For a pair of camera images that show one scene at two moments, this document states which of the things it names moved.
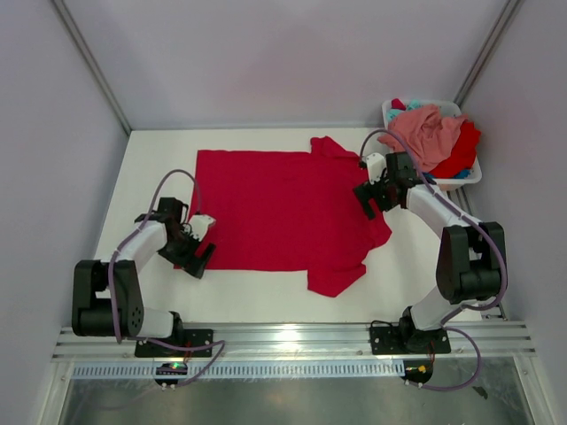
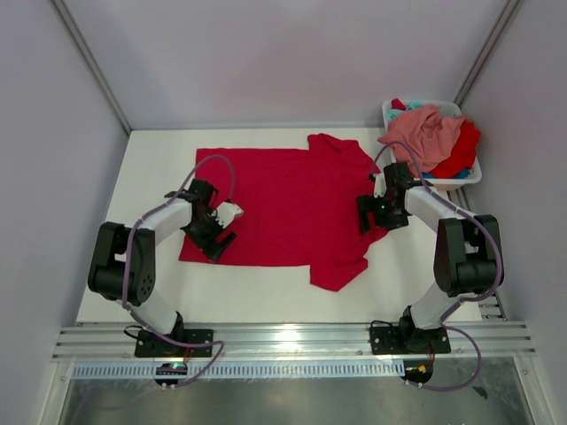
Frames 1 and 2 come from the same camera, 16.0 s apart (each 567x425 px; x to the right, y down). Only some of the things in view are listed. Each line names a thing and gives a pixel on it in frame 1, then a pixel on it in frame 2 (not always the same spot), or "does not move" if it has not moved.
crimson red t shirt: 284,211 does not move
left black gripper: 192,268 to 209,245
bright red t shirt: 463,159 does not move
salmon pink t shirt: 427,131 does not move
